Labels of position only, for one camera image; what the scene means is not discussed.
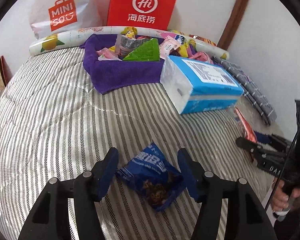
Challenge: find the blue snack packet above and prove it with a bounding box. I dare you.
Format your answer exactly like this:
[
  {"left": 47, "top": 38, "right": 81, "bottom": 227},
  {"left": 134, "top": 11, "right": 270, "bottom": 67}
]
[{"left": 115, "top": 143, "right": 186, "bottom": 212}]

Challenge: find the pale pink printed packet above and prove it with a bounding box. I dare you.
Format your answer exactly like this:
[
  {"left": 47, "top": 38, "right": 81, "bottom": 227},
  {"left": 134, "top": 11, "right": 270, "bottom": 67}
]
[{"left": 159, "top": 35, "right": 181, "bottom": 60}]

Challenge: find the long orange snack stick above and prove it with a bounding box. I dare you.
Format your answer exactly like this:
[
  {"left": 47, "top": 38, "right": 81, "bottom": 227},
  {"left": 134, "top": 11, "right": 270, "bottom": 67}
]
[{"left": 234, "top": 107, "right": 257, "bottom": 143}]

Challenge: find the person's right hand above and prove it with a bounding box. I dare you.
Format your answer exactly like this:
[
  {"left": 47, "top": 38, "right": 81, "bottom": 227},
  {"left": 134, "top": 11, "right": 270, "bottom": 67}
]
[{"left": 270, "top": 180, "right": 300, "bottom": 212}]

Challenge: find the grey checked cloth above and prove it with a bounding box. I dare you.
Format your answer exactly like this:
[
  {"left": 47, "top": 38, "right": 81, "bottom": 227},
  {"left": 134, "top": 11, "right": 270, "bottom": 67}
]
[{"left": 212, "top": 56, "right": 277, "bottom": 126}]

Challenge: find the striped grey bed quilt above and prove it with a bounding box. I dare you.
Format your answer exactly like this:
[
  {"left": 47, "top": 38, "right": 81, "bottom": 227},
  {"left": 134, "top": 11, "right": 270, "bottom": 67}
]
[{"left": 0, "top": 48, "right": 273, "bottom": 239}]

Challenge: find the blue tissue pack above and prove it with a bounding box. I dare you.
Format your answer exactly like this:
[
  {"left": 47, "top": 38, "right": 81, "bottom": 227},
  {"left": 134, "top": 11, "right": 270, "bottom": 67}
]
[{"left": 160, "top": 56, "right": 243, "bottom": 114}]

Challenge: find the pink crumpled snack packet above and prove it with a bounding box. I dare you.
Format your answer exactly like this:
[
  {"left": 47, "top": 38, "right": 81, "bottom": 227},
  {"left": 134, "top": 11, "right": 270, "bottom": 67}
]
[{"left": 189, "top": 51, "right": 213, "bottom": 64}]

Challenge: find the orange snack bag behind roll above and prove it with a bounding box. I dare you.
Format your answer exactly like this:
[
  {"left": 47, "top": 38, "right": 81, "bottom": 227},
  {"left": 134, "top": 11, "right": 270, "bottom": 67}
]
[{"left": 189, "top": 35, "right": 217, "bottom": 46}]

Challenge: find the pink and yellow snack packet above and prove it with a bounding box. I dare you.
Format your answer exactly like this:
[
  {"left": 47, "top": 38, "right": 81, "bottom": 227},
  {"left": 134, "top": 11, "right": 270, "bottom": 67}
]
[{"left": 160, "top": 33, "right": 196, "bottom": 58}]

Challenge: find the purple towel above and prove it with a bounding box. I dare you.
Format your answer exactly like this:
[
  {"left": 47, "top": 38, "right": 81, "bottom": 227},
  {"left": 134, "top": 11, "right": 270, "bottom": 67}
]
[{"left": 79, "top": 34, "right": 164, "bottom": 94}]

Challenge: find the light pink candy packet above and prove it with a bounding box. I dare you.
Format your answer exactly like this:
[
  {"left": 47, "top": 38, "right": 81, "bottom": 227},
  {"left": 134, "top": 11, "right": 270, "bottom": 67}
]
[{"left": 96, "top": 48, "right": 121, "bottom": 61}]

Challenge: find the green triangular snack packet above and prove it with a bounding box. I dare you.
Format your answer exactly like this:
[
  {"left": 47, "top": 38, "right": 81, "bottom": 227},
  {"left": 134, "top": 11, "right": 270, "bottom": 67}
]
[{"left": 123, "top": 38, "right": 160, "bottom": 62}]

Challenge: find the fruit-patterned paper roll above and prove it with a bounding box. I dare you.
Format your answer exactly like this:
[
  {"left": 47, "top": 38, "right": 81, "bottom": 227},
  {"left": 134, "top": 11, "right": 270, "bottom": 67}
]
[{"left": 29, "top": 26, "right": 230, "bottom": 60}]

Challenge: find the yellow triangular snack packet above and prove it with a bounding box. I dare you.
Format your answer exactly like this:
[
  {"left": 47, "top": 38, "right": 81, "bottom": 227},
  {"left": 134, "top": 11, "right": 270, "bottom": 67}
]
[{"left": 109, "top": 27, "right": 150, "bottom": 60}]

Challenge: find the red Haidilao paper bag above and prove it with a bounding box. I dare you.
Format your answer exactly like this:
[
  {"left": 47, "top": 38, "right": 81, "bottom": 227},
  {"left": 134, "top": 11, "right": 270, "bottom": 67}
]
[{"left": 107, "top": 0, "right": 176, "bottom": 30}]

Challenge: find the white Miniso plastic bag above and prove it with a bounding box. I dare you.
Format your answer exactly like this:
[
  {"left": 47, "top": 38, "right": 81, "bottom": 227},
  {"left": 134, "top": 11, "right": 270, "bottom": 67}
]
[{"left": 29, "top": 0, "right": 102, "bottom": 39}]

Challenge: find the brown wooden door frame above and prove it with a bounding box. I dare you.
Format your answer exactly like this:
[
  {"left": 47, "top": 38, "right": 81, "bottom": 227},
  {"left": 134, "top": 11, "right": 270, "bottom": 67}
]
[{"left": 217, "top": 0, "right": 249, "bottom": 50}]

